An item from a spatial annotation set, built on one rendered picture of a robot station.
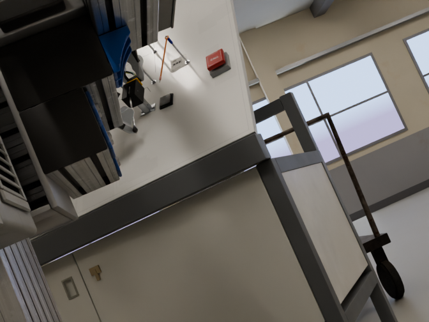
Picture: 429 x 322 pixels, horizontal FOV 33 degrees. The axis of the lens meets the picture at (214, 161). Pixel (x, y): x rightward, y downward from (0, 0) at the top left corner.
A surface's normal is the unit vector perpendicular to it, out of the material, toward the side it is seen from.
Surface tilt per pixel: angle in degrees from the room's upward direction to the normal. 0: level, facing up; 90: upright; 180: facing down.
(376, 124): 90
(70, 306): 90
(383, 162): 90
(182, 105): 49
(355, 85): 90
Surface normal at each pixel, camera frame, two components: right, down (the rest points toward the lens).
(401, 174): 0.08, -0.14
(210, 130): -0.51, -0.56
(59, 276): -0.33, 0.05
